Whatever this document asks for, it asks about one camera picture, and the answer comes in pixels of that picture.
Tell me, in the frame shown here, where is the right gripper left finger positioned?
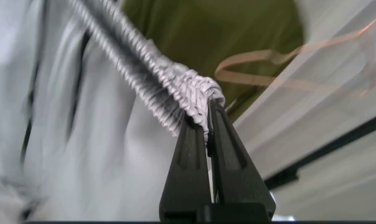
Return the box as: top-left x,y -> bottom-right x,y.
159,119 -> 214,222

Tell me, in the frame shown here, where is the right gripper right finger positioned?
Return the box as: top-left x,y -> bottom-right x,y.
206,100 -> 276,222

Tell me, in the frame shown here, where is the pale grey garment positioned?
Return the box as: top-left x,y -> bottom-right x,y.
0,0 -> 226,222

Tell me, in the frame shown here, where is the pink clothes hanger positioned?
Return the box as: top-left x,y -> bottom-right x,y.
214,18 -> 376,97

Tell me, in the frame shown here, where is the green printed T-shirt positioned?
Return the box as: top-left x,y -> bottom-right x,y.
121,0 -> 304,122

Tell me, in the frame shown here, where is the black clothes rack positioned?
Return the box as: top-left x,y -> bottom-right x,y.
264,110 -> 376,190

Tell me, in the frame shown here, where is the white curtain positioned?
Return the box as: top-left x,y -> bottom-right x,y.
234,0 -> 376,222

